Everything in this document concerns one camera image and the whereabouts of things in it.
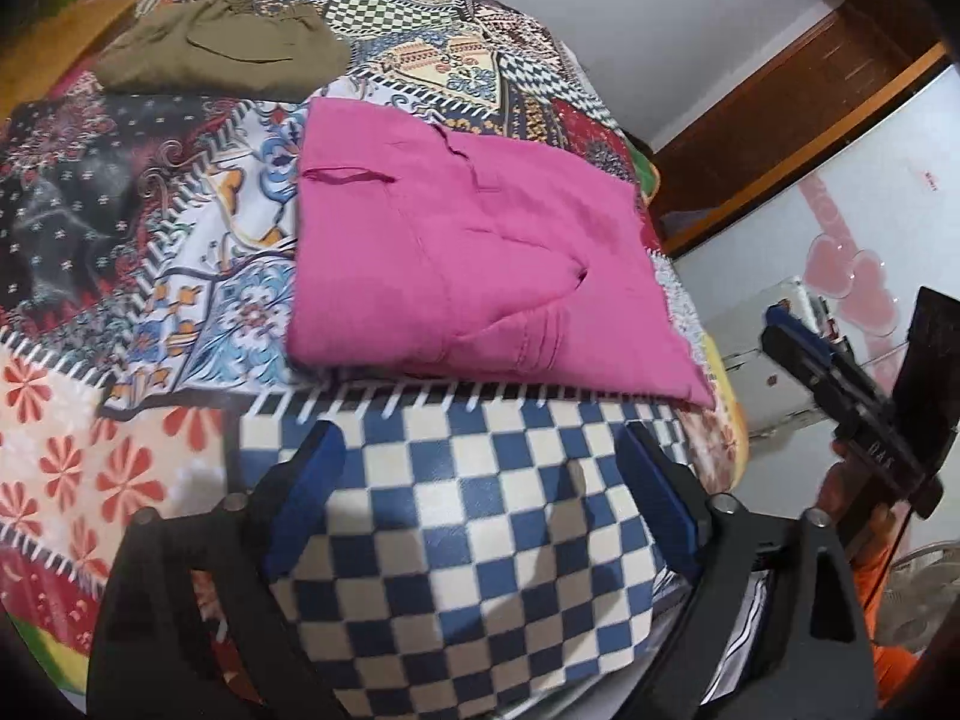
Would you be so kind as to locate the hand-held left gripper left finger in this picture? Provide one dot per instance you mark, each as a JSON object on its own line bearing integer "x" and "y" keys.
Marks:
{"x": 304, "y": 495}

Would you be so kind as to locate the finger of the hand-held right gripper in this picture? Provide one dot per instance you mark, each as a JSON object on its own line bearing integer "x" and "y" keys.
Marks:
{"x": 799, "y": 334}

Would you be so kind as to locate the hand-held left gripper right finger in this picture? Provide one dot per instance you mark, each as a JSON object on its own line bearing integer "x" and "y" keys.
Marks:
{"x": 664, "y": 504}

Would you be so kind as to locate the pink pants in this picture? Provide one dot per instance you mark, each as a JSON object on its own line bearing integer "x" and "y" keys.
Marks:
{"x": 465, "y": 255}

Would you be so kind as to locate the olive green pants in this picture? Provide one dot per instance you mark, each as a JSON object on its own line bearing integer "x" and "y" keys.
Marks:
{"x": 225, "y": 41}

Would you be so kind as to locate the person's right hand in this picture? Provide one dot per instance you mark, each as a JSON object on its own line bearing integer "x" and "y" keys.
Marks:
{"x": 844, "y": 499}

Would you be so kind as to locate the white appliance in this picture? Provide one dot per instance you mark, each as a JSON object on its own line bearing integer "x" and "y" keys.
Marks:
{"x": 757, "y": 360}

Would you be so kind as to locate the striped bed sheet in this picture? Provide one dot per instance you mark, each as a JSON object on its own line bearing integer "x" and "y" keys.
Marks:
{"x": 739, "y": 637}

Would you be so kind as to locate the wooden wardrobe with heart doors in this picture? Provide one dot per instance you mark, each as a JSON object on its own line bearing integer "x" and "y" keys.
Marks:
{"x": 885, "y": 187}

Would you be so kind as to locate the white fan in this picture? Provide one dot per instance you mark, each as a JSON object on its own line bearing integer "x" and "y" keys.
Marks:
{"x": 922, "y": 592}

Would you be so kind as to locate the patchwork printed blanket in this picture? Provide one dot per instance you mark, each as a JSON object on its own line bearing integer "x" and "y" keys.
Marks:
{"x": 135, "y": 240}

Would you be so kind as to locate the wooden lap table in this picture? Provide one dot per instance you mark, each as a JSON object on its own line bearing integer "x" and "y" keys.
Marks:
{"x": 52, "y": 52}

